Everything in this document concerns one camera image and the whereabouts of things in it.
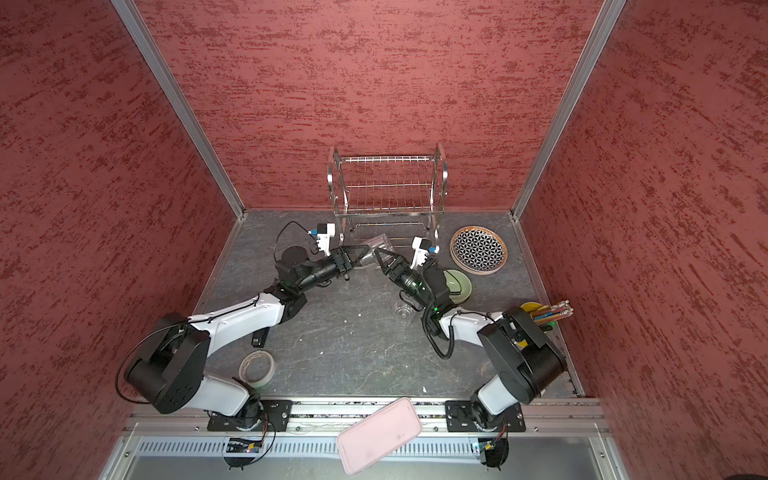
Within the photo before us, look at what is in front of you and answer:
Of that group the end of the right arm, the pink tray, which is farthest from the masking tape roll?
the end of the right arm

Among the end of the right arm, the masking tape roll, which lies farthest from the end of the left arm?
the masking tape roll

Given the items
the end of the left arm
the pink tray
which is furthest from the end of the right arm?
the pink tray

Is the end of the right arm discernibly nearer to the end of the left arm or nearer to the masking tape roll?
the end of the left arm

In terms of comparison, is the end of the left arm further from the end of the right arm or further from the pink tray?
the pink tray

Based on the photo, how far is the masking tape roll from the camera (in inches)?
31.8

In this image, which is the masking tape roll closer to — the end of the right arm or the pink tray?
the pink tray

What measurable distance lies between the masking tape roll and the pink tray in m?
0.26

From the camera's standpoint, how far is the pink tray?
681 mm
